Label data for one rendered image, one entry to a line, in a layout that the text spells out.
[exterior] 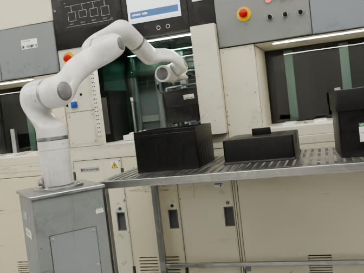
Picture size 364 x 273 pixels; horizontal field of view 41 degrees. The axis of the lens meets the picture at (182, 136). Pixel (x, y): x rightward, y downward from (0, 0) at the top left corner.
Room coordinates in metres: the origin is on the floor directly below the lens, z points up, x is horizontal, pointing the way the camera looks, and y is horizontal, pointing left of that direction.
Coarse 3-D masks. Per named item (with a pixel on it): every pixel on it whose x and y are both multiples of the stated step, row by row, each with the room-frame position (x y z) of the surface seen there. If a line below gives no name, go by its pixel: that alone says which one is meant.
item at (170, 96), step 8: (184, 80) 2.71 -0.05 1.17; (168, 88) 2.75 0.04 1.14; (192, 88) 2.61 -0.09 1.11; (168, 96) 2.66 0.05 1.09; (176, 96) 2.64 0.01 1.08; (184, 96) 2.63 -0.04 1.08; (192, 96) 2.61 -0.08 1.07; (168, 104) 2.66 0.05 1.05; (176, 104) 2.65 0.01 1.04; (184, 104) 2.63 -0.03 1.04; (192, 104) 2.61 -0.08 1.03; (168, 112) 2.67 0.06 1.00; (176, 112) 2.65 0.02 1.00; (184, 112) 2.64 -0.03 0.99; (192, 112) 2.62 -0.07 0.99; (168, 120) 2.67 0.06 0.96; (176, 120) 2.66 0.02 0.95; (184, 120) 2.64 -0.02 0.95; (192, 120) 2.62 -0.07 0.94
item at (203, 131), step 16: (160, 128) 2.29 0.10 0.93; (176, 128) 1.98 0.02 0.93; (192, 128) 1.96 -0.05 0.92; (208, 128) 2.15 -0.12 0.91; (144, 144) 2.03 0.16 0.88; (160, 144) 2.00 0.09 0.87; (176, 144) 1.98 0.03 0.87; (192, 144) 1.96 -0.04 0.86; (208, 144) 2.13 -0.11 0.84; (144, 160) 2.03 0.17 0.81; (160, 160) 2.01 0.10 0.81; (176, 160) 1.98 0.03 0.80; (192, 160) 1.96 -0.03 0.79; (208, 160) 2.10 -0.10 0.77
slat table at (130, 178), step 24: (216, 168) 1.91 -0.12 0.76; (240, 168) 1.80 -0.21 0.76; (264, 168) 1.73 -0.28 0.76; (288, 168) 1.68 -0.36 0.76; (312, 168) 1.66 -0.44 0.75; (336, 168) 1.63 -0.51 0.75; (360, 168) 1.61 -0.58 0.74; (168, 264) 2.43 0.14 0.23; (192, 264) 2.40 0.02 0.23; (216, 264) 2.36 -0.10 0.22; (240, 264) 2.32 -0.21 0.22; (264, 264) 2.29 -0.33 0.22; (288, 264) 2.26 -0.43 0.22; (312, 264) 2.23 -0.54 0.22; (336, 264) 2.20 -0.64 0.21; (360, 264) 2.17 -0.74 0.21
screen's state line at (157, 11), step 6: (162, 6) 2.44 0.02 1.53; (168, 6) 2.43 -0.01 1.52; (174, 6) 2.42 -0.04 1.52; (132, 12) 2.49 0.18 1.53; (138, 12) 2.48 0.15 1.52; (144, 12) 2.47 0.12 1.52; (150, 12) 2.46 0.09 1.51; (156, 12) 2.45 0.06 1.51; (162, 12) 2.44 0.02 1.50; (132, 18) 2.49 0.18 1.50
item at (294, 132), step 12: (252, 132) 2.07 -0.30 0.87; (264, 132) 2.05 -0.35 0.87; (276, 132) 2.09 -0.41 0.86; (288, 132) 2.02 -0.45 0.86; (228, 144) 1.96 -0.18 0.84; (240, 144) 1.95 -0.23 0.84; (252, 144) 1.93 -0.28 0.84; (264, 144) 1.92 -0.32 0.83; (276, 144) 1.90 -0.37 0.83; (288, 144) 1.89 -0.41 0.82; (228, 156) 1.97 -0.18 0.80; (240, 156) 1.95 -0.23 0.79; (252, 156) 1.94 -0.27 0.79; (264, 156) 1.92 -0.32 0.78; (276, 156) 1.91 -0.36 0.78; (288, 156) 1.89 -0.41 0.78
